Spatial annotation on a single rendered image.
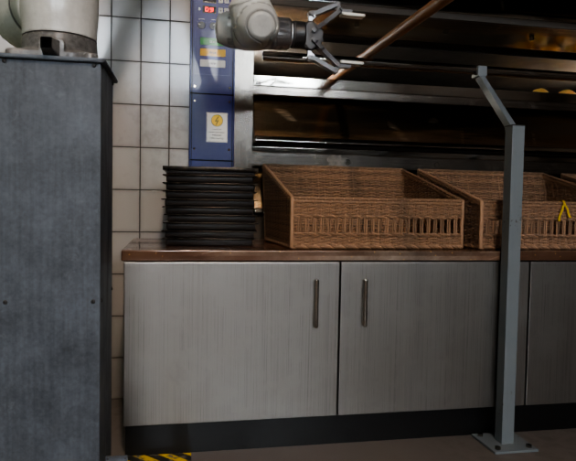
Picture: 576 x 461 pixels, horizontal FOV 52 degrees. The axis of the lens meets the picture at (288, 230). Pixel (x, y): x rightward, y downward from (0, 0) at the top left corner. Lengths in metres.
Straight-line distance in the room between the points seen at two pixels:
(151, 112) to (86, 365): 1.11
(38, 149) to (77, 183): 0.10
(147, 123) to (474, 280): 1.22
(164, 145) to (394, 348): 1.06
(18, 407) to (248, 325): 0.63
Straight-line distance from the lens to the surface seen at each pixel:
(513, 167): 1.86
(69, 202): 1.30
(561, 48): 2.76
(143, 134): 2.19
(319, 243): 1.73
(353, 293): 1.73
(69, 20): 1.38
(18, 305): 1.34
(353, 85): 2.32
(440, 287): 1.83
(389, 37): 1.78
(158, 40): 2.25
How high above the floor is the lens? 0.71
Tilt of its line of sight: 3 degrees down
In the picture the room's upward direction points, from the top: 1 degrees clockwise
